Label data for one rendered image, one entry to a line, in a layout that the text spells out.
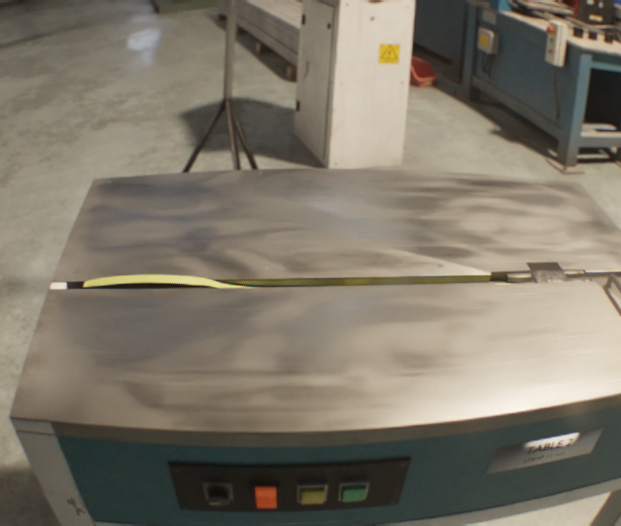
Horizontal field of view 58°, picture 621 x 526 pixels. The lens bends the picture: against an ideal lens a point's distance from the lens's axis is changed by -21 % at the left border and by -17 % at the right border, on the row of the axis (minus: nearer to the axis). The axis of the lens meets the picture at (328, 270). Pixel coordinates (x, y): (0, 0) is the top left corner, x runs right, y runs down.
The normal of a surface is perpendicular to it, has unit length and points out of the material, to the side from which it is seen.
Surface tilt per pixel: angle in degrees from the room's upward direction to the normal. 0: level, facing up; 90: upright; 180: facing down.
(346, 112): 90
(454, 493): 90
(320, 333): 0
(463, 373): 0
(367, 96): 90
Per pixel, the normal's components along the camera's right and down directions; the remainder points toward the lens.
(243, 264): 0.06, -0.84
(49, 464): 0.12, 0.55
